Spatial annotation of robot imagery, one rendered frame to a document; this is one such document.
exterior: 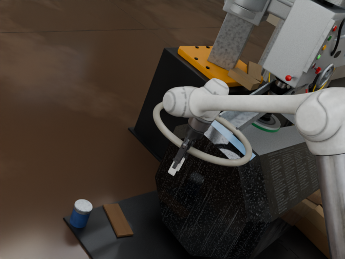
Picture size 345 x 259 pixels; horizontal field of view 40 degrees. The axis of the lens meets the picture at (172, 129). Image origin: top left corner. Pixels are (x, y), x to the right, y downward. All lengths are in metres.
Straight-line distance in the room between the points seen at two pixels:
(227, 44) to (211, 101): 1.65
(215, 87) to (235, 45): 1.48
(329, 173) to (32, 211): 1.83
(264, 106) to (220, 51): 1.69
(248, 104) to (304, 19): 0.92
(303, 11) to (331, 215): 1.29
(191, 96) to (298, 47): 0.94
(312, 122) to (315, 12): 1.19
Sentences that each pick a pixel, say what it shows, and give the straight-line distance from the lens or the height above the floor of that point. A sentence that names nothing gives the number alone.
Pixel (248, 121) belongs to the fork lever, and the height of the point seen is 0.95.
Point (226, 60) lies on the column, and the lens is 3.27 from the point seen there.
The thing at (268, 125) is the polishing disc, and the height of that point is 0.85.
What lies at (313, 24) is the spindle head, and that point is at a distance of 2.42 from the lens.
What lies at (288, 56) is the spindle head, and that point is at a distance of 2.48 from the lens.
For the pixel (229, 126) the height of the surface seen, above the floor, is 0.90.
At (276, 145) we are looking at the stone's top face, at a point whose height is 0.82.
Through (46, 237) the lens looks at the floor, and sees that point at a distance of 2.66.
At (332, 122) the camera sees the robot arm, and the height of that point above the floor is 1.48.
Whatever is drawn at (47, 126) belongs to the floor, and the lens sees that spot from 3.45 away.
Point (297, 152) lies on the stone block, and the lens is 2.67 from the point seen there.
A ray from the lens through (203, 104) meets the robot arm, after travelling 1.63.
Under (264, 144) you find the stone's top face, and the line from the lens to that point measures 2.49.
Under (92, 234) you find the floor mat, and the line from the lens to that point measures 2.72.
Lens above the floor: 1.93
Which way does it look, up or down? 30 degrees down
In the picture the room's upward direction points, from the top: 23 degrees clockwise
